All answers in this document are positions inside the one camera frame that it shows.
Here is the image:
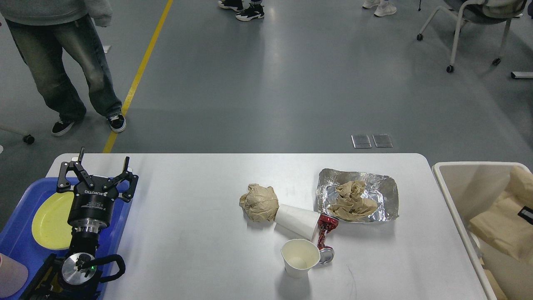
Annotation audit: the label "pink mug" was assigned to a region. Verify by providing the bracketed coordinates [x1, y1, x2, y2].
[0, 254, 28, 298]

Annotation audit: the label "left metal floor plate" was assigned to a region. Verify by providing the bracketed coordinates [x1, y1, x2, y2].
[351, 134, 372, 149]

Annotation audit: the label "right metal floor plate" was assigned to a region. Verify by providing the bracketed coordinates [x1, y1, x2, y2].
[372, 134, 394, 148]

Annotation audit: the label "people's feet in background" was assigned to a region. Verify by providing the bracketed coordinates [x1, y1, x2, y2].
[217, 0, 397, 22]

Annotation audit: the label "white metal bar on floor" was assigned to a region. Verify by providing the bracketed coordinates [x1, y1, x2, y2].
[511, 71, 533, 80]

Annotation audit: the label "yellow plate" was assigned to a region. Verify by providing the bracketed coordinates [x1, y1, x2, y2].
[32, 191, 74, 250]

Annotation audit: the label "office chair caster leg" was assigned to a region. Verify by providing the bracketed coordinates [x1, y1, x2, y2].
[0, 124, 35, 145]

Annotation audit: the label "metal floor plate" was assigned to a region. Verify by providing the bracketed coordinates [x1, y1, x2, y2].
[351, 134, 372, 149]
[372, 134, 394, 148]

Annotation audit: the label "grey office chair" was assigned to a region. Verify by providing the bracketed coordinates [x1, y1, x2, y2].
[416, 0, 527, 73]

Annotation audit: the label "crushed red can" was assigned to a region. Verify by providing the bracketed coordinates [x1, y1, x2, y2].
[316, 214, 339, 265]

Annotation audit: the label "brown paper ball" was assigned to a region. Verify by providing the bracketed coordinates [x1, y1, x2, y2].
[239, 183, 279, 223]

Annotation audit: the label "white paper cup lying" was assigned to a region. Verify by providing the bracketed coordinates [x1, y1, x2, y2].
[274, 204, 321, 241]

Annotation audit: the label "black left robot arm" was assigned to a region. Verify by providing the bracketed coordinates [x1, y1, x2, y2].
[20, 148, 139, 300]

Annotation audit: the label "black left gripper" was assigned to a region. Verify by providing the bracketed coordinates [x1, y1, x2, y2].
[56, 146, 139, 230]

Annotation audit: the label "brown paper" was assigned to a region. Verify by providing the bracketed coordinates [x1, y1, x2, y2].
[328, 180, 378, 222]

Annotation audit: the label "beige plastic bin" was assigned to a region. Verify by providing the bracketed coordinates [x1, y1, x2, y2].
[432, 162, 532, 300]

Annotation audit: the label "white paper cup upright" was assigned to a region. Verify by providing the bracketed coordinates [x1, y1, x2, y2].
[281, 239, 320, 278]

